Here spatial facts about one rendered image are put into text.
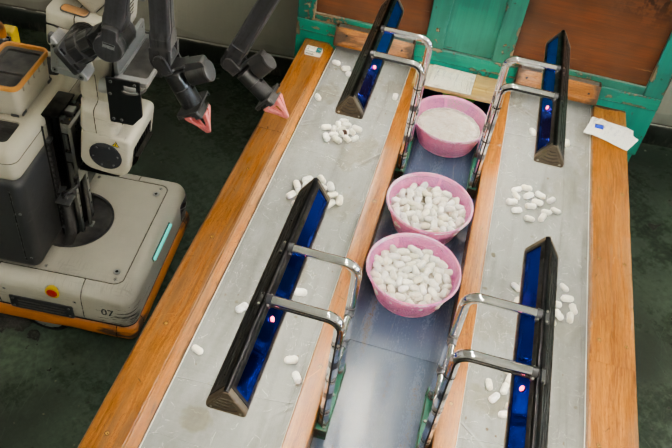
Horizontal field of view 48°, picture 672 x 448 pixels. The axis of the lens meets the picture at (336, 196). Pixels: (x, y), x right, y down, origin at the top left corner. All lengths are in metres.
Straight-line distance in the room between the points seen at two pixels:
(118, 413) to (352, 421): 0.55
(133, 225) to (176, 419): 1.17
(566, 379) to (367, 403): 0.51
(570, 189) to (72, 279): 1.68
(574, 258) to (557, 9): 0.90
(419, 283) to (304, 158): 0.58
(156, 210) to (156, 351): 1.08
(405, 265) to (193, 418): 0.74
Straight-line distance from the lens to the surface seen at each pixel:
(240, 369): 1.48
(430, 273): 2.19
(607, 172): 2.67
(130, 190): 3.01
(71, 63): 2.09
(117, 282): 2.71
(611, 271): 2.34
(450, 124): 2.70
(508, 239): 2.34
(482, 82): 2.88
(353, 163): 2.46
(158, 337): 1.95
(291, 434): 1.80
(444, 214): 2.36
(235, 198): 2.27
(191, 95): 2.06
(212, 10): 4.01
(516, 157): 2.63
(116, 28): 2.00
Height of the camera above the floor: 2.34
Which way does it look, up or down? 43 degrees down
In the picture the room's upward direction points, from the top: 8 degrees clockwise
